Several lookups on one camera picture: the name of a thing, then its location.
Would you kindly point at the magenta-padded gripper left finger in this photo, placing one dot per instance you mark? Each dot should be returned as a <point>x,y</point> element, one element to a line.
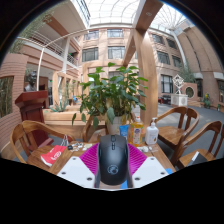
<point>83,165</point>

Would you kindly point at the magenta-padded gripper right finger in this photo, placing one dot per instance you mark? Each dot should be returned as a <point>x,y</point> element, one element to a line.
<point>141,165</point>

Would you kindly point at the black computer mouse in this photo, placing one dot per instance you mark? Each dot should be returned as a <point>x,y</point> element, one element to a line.
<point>113,160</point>

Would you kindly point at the small white case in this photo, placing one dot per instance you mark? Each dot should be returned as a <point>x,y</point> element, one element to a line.
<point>144,149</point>

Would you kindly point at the black key bunch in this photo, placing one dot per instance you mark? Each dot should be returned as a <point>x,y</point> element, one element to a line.
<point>75,146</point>

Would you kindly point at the white pump bottle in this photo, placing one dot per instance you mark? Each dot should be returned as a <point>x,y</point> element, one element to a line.
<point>151,135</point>

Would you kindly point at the red and white pouch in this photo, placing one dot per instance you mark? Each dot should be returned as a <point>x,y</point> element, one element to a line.
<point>53,155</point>

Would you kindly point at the yellow liquid bottle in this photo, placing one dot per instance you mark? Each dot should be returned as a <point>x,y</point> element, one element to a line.
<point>137,133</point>

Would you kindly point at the wooden armchair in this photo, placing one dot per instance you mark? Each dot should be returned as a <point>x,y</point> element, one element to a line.
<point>26,130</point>
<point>90,131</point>
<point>173,133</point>
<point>206,133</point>

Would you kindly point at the blue tube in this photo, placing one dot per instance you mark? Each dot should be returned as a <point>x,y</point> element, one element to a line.
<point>124,131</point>

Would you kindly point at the black notebook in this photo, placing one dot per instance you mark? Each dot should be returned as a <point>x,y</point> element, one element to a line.
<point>198,158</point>

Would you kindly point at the dark red wooden podium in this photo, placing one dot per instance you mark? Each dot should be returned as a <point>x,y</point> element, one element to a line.
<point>31,113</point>

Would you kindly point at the green plant in white pot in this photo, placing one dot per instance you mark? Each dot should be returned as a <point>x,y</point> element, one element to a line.
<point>113,93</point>

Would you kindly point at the dark bust statue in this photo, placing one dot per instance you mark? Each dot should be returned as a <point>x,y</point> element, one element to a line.
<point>31,81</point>

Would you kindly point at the white sculpture on pedestal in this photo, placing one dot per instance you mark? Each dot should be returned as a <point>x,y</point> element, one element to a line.
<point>179,96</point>

